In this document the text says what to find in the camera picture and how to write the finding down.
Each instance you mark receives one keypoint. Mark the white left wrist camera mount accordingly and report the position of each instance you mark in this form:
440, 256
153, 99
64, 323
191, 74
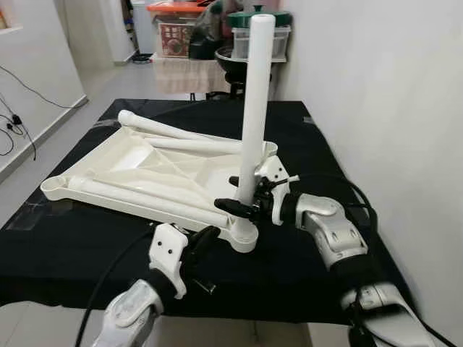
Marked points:
165, 249

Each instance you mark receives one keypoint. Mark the black plastic bag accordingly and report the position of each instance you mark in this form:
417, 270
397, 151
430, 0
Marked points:
210, 40

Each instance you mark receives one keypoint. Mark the green pot lid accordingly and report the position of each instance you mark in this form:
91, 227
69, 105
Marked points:
237, 20

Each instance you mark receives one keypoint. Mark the clear plastic container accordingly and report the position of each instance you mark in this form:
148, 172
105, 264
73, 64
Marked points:
282, 43

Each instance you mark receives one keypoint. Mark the white appliance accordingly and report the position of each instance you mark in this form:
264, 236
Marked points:
143, 25

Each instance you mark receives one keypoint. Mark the black wok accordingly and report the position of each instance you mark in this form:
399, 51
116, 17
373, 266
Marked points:
231, 69

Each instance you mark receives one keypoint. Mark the orange lid storage box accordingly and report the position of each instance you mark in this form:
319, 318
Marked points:
173, 40

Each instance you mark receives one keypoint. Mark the white plastic table top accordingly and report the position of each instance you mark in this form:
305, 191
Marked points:
130, 155

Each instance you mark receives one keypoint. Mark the black tablecloth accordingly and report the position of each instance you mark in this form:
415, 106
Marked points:
87, 253

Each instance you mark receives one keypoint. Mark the beige cloth covered table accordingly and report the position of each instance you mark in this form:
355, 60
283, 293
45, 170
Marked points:
184, 76

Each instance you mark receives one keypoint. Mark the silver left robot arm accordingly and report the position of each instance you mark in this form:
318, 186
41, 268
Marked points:
130, 318

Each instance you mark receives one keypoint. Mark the grey metal table leg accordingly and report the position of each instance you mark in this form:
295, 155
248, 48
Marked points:
255, 330

